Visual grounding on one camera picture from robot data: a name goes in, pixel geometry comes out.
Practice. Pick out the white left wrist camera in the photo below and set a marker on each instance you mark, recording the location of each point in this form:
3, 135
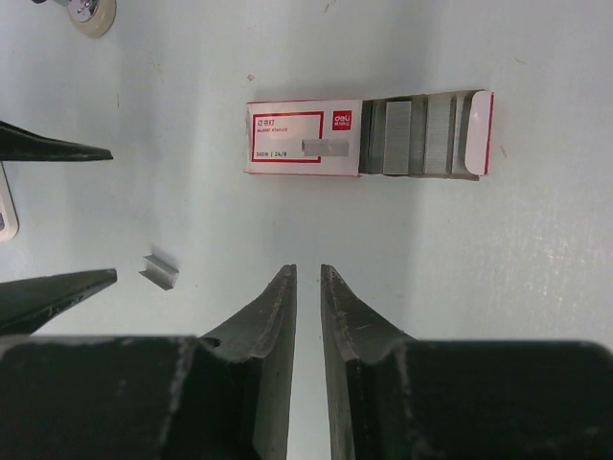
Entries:
9, 219

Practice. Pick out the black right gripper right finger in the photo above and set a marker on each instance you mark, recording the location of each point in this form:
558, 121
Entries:
392, 396

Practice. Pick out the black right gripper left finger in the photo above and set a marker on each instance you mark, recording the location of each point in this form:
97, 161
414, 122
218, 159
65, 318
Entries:
222, 395

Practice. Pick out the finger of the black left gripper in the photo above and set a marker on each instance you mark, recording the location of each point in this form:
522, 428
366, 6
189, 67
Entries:
27, 305
20, 145

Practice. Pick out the red white staple box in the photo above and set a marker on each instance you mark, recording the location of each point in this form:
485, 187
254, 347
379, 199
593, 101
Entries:
444, 135

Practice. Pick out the black beige stapler base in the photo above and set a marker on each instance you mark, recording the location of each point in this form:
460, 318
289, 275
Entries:
92, 18

